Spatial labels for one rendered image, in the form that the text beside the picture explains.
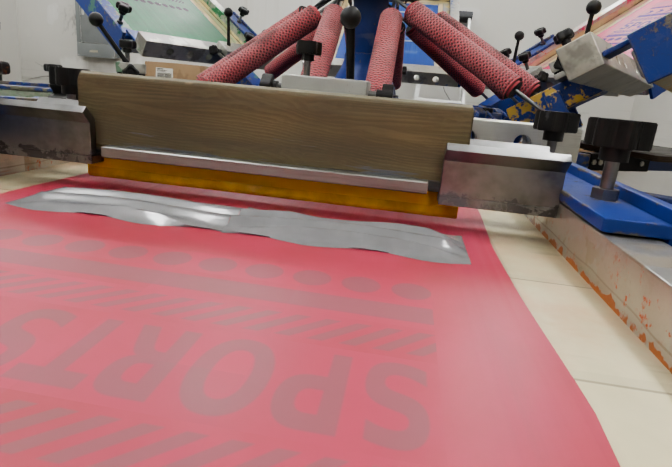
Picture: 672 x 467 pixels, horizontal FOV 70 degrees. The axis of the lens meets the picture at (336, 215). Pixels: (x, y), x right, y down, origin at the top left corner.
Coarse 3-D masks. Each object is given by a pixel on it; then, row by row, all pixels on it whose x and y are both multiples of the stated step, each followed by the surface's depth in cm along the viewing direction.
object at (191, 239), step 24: (24, 192) 41; (144, 192) 45; (168, 192) 46; (192, 192) 47; (216, 192) 48; (0, 216) 35; (24, 216) 35; (48, 216) 36; (72, 216) 36; (96, 216) 37; (120, 240) 32; (144, 240) 32; (168, 240) 33; (192, 240) 33
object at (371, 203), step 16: (112, 176) 47; (128, 176) 47; (144, 176) 46; (160, 176) 46; (176, 176) 46; (240, 192) 46; (256, 192) 45; (272, 192) 45; (288, 192) 45; (304, 192) 44; (320, 192) 44; (368, 208) 44; (384, 208) 44; (400, 208) 43; (416, 208) 43; (432, 208) 43; (448, 208) 43
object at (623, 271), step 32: (0, 160) 46; (32, 160) 50; (544, 224) 42; (576, 224) 35; (576, 256) 34; (608, 256) 29; (640, 256) 26; (608, 288) 29; (640, 288) 25; (640, 320) 25
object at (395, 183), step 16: (144, 160) 44; (160, 160) 43; (176, 160) 43; (192, 160) 43; (208, 160) 43; (224, 160) 42; (240, 160) 43; (272, 176) 42; (288, 176) 42; (304, 176) 42; (320, 176) 41; (336, 176) 41; (352, 176) 41; (368, 176) 41; (384, 176) 41; (416, 192) 41
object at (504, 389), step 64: (256, 256) 31; (320, 256) 32; (384, 256) 33; (448, 320) 25; (512, 320) 25; (448, 384) 19; (512, 384) 20; (576, 384) 20; (448, 448) 16; (512, 448) 16; (576, 448) 16
